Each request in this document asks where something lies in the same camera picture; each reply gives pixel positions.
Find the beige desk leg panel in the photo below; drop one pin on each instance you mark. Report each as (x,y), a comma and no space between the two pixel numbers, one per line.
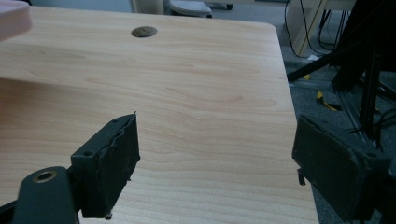
(303,25)

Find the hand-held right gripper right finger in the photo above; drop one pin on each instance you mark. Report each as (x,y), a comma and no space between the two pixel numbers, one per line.
(333,174)

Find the pink plastic object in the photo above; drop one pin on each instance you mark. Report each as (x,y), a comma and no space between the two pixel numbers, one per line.
(12,18)

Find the yellow tape strip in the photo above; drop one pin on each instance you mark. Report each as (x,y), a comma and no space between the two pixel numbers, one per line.
(325,102)

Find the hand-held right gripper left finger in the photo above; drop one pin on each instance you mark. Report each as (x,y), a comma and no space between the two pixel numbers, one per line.
(107,168)

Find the black metal stand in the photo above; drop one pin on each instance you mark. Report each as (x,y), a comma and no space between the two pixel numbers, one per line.
(370,93)

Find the grey office chair base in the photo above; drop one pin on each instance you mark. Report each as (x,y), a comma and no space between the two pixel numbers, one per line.
(190,7)

